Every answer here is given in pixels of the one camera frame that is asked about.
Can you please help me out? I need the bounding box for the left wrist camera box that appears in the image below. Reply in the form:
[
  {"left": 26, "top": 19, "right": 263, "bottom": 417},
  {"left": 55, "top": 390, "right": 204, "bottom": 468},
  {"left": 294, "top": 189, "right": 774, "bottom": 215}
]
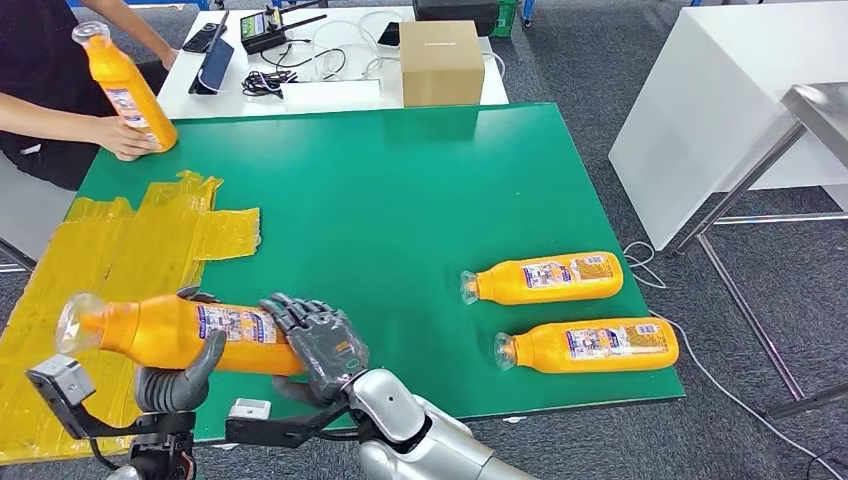
[{"left": 25, "top": 354, "right": 101, "bottom": 425}]

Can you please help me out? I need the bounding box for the black device with antennas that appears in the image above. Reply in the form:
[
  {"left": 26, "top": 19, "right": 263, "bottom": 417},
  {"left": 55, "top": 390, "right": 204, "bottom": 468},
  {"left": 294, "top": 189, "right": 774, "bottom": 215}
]
[{"left": 239, "top": 0, "right": 329, "bottom": 56}]

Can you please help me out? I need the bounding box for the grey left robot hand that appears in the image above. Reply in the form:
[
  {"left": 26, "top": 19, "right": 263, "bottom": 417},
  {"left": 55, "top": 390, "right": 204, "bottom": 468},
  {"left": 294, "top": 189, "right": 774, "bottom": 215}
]
[{"left": 134, "top": 286, "right": 228, "bottom": 415}]

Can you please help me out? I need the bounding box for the dark blue tablet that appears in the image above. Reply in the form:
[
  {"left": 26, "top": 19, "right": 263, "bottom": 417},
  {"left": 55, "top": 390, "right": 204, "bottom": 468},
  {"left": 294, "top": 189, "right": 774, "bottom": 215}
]
[{"left": 188, "top": 9, "right": 235, "bottom": 96}]

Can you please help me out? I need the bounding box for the yellow tape patch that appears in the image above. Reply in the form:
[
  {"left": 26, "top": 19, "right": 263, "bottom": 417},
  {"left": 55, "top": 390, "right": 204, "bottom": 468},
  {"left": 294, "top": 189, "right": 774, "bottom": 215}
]
[{"left": 0, "top": 170, "right": 262, "bottom": 465}]

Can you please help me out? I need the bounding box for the person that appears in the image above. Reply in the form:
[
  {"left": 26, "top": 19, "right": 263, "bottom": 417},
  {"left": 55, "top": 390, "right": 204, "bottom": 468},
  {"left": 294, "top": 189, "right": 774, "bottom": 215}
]
[{"left": 0, "top": 0, "right": 181, "bottom": 192}]

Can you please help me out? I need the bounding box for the white floor cable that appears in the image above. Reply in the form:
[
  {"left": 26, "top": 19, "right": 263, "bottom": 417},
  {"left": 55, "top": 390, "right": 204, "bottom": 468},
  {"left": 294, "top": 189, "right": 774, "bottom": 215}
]
[{"left": 622, "top": 239, "right": 848, "bottom": 480}]

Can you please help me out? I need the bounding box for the steel table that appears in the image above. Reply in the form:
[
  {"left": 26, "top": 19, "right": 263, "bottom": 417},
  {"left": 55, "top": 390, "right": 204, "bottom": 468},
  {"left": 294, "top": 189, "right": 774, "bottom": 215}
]
[{"left": 675, "top": 80, "right": 848, "bottom": 420}]

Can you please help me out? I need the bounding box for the orange detergent bottle clear cap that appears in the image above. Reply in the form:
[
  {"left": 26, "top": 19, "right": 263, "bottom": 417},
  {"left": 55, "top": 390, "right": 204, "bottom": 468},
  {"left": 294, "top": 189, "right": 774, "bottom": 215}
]
[
  {"left": 54, "top": 291, "right": 313, "bottom": 378},
  {"left": 458, "top": 250, "right": 625, "bottom": 307},
  {"left": 493, "top": 317, "right": 681, "bottom": 376},
  {"left": 71, "top": 19, "right": 179, "bottom": 155}
]

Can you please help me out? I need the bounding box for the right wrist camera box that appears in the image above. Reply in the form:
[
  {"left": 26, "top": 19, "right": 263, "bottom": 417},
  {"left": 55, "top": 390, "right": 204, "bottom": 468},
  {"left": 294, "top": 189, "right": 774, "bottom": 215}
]
[{"left": 225, "top": 397, "right": 346, "bottom": 450}]

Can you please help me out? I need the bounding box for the black cable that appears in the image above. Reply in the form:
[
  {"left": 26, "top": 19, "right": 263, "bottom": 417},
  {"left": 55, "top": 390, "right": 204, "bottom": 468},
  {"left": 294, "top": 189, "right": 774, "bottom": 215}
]
[{"left": 240, "top": 38, "right": 348, "bottom": 101}]

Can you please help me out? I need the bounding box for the black case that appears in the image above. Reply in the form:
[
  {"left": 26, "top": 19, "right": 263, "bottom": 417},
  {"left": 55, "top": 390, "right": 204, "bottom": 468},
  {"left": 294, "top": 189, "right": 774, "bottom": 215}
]
[{"left": 411, "top": 0, "right": 499, "bottom": 38}]

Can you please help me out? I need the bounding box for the white table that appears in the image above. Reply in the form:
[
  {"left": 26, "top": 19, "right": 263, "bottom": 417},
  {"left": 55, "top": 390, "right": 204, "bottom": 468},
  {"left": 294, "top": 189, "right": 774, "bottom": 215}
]
[{"left": 156, "top": 5, "right": 510, "bottom": 122}]

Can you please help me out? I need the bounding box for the white bench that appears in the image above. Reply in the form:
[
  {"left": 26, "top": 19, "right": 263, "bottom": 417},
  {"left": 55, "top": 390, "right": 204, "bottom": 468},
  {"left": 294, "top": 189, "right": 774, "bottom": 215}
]
[{"left": 0, "top": 153, "right": 77, "bottom": 274}]

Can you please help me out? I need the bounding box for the brown cardboard box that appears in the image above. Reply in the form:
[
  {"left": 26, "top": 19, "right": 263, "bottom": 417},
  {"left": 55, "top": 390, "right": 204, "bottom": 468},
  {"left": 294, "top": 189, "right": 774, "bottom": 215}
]
[{"left": 398, "top": 19, "right": 486, "bottom": 109}]

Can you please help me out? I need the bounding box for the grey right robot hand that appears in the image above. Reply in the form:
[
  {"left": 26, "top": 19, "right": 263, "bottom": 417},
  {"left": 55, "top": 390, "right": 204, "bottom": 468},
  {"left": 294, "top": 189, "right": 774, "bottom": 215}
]
[{"left": 259, "top": 292, "right": 371, "bottom": 409}]

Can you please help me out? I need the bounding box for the white cabinet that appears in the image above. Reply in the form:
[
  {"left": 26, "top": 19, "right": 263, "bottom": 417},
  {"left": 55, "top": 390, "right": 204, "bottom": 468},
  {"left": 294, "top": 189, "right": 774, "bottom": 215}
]
[{"left": 608, "top": 0, "right": 848, "bottom": 252}]

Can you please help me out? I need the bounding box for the person's right hand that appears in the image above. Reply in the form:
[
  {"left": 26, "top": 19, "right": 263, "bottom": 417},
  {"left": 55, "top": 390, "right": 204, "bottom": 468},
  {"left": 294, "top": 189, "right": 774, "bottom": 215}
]
[{"left": 91, "top": 115, "right": 164, "bottom": 163}]

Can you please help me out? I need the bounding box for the black phone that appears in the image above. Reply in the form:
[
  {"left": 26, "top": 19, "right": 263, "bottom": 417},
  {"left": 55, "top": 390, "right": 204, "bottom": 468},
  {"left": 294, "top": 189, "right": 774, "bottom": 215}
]
[{"left": 182, "top": 21, "right": 220, "bottom": 54}]

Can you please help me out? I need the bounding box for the green crate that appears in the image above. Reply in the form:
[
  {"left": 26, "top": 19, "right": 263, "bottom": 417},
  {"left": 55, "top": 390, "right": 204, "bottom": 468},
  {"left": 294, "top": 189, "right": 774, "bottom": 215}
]
[{"left": 491, "top": 0, "right": 521, "bottom": 38}]

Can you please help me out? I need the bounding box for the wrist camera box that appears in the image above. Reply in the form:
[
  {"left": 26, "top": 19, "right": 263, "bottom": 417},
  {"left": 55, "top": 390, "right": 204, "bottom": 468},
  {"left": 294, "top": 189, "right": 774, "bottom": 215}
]
[
  {"left": 225, "top": 397, "right": 346, "bottom": 450},
  {"left": 25, "top": 354, "right": 101, "bottom": 425}
]

